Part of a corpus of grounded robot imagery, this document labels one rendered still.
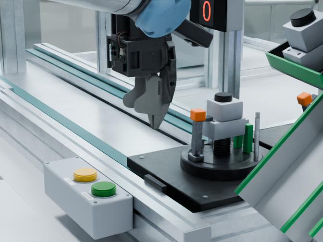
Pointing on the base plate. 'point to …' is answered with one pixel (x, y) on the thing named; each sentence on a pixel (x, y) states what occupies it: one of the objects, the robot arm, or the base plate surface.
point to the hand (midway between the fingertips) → (158, 120)
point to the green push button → (103, 188)
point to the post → (230, 62)
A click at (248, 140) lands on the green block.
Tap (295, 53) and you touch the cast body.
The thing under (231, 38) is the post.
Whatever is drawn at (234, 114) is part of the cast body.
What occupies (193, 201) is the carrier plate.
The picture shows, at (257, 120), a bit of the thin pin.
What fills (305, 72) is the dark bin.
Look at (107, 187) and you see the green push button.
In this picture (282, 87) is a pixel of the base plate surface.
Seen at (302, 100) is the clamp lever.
